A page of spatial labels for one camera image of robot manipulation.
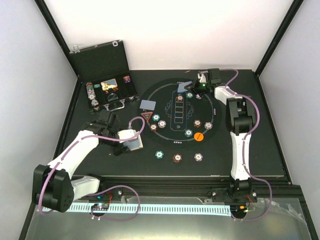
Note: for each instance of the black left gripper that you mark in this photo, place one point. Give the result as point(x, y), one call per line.
point(120, 149)

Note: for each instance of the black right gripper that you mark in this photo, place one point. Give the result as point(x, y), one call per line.
point(193, 86)

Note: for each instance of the blue green fifty chips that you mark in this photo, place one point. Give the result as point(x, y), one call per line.
point(189, 95)

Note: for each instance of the blue backed card deck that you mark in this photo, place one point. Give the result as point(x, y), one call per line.
point(134, 144)

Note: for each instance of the orange chips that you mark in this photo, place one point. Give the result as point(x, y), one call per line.
point(197, 123)
point(153, 127)
point(179, 98)

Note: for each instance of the blue white chips big blind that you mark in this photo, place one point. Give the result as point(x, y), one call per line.
point(208, 125)

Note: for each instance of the green poker chip stack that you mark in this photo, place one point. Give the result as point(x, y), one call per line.
point(159, 154)

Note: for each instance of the red triangular dealer button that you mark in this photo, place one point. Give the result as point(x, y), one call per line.
point(147, 115)

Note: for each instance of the orange big blind button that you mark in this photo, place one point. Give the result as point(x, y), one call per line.
point(198, 136)

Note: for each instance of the card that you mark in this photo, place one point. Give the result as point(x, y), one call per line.
point(182, 86)
point(147, 105)

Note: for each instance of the orange poker chip stack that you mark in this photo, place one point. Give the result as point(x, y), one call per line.
point(177, 158)

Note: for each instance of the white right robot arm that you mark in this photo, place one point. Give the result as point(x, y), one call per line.
point(240, 120)

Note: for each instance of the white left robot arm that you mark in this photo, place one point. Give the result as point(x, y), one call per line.
point(53, 187)

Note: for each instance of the round black poker mat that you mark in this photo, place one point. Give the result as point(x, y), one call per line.
point(180, 116)

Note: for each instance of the chip row in case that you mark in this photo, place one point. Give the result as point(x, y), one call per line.
point(92, 96)

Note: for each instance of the card box in case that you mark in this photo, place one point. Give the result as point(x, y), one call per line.
point(109, 84)

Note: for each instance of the purple chips in case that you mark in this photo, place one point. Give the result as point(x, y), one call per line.
point(127, 79)

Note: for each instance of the blue white poker chip stack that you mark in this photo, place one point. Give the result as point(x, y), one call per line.
point(198, 157)

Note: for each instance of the black aluminium poker case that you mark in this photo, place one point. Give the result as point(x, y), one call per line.
point(101, 62)

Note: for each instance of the white slotted cable duct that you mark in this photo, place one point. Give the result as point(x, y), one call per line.
point(156, 209)

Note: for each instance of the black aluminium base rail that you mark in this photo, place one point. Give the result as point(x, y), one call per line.
point(179, 187)

